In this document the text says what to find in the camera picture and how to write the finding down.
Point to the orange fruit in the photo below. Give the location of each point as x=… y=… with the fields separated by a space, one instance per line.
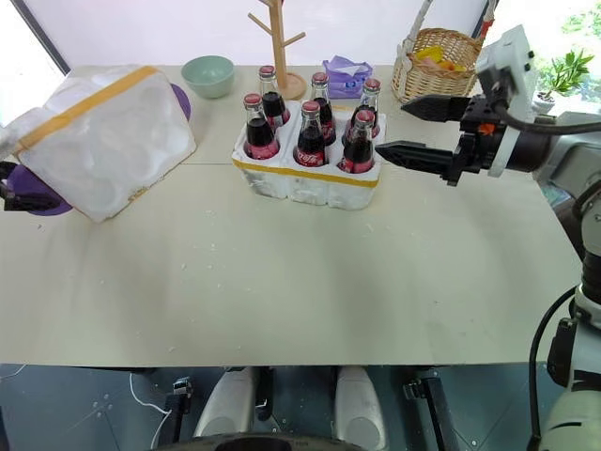
x=454 y=66

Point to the pale green bowl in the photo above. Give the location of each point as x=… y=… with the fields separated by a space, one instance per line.
x=208 y=75

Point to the green plant in white pot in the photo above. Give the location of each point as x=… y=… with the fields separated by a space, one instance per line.
x=565 y=70

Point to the dark window frame bar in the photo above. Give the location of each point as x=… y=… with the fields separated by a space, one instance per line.
x=44 y=37

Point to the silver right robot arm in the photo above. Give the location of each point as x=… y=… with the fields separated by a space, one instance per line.
x=577 y=150

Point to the white foam crate yellow tape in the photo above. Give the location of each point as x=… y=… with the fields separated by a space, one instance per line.
x=305 y=181

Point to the wooden mug tree stand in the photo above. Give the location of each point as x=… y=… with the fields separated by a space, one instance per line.
x=281 y=56

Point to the dark rounded robot torso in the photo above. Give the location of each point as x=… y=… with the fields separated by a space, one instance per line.
x=263 y=445

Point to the white rounded robot foot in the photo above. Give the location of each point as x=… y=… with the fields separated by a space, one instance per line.
x=230 y=404
x=359 y=409

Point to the purple round plate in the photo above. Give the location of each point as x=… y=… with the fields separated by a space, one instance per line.
x=33 y=181
x=182 y=103

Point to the glass cola bottle red cap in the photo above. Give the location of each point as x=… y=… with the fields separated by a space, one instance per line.
x=310 y=145
x=371 y=101
x=272 y=104
x=324 y=113
x=358 y=150
x=259 y=136

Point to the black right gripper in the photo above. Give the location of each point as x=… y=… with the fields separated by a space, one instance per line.
x=481 y=141

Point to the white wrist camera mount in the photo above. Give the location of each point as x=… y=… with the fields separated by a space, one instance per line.
x=14 y=134
x=512 y=54

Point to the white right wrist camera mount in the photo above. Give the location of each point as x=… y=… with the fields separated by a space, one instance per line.
x=512 y=54

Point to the white taped foam box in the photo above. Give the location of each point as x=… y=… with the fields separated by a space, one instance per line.
x=108 y=141

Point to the black table leg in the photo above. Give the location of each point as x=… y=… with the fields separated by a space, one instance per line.
x=178 y=404
x=434 y=404

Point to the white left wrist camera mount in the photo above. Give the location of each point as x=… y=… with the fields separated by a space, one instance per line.
x=14 y=134

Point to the purple tissue pack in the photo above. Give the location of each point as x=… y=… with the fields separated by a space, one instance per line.
x=347 y=77

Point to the grey pole with orange band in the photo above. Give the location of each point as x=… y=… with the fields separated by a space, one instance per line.
x=486 y=21

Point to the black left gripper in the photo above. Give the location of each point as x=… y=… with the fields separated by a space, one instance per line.
x=5 y=171

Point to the yellow fruit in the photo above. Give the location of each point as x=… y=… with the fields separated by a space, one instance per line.
x=429 y=52

